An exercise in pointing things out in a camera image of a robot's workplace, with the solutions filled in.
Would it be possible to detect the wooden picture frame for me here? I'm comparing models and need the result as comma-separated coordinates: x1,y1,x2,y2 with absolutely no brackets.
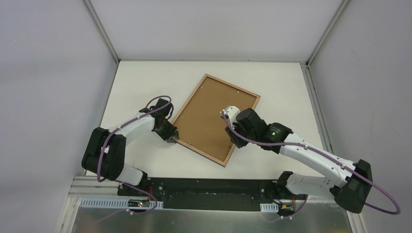
172,74,260,166

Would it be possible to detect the right orange connector board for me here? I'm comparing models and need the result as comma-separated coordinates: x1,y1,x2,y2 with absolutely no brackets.
278,205,295,215

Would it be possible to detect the left white slotted cable duct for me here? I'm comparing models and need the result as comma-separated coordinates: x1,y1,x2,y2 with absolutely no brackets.
79,198,163,210

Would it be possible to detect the right white slotted cable duct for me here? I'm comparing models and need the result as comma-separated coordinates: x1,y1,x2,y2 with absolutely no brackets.
260,202,279,213

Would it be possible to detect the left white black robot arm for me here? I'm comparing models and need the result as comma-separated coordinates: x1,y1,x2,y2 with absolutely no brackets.
81,95,178,197

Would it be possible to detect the aluminium rail beam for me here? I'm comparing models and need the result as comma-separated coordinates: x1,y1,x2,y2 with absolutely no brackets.
68,176,359,204

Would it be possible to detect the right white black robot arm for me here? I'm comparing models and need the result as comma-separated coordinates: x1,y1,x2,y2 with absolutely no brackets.
221,105,373,214

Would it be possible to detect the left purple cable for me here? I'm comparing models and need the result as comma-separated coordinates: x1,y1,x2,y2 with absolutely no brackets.
96,95,173,216

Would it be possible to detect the left green circuit board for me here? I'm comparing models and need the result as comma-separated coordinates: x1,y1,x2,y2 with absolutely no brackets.
128,200,150,208

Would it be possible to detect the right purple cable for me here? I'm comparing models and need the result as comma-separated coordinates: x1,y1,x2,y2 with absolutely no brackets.
221,110,402,219

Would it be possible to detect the white slotted cable duct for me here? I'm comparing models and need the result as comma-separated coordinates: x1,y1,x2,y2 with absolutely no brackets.
260,202,279,213
79,198,163,210

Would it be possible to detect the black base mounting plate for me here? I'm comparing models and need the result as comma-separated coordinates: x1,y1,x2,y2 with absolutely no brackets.
138,177,293,212

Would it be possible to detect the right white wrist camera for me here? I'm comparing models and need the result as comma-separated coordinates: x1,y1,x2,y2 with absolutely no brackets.
221,105,240,124

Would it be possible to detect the purple cable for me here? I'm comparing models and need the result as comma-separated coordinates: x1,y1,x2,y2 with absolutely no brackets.
96,95,173,216
221,110,402,219

